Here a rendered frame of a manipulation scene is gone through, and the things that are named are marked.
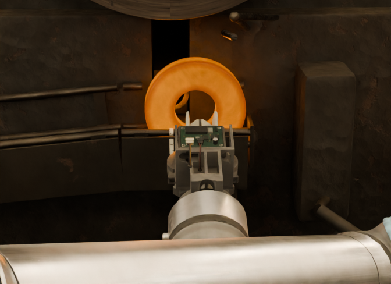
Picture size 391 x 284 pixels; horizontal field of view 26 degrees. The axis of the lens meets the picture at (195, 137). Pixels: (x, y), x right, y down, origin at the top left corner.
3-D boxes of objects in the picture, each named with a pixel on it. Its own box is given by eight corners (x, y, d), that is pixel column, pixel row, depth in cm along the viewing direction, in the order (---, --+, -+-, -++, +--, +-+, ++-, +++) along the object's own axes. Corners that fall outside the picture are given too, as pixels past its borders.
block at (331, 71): (288, 199, 141) (294, 58, 134) (336, 198, 142) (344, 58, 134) (298, 225, 131) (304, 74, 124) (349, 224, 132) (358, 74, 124)
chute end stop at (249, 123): (245, 152, 136) (245, 112, 134) (248, 152, 136) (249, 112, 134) (249, 168, 129) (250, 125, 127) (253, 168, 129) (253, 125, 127)
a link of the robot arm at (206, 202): (247, 272, 97) (162, 273, 96) (244, 243, 101) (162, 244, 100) (251, 213, 92) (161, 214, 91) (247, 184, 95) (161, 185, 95)
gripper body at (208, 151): (234, 120, 105) (241, 182, 95) (231, 175, 110) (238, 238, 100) (171, 121, 104) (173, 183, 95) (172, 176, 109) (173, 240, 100)
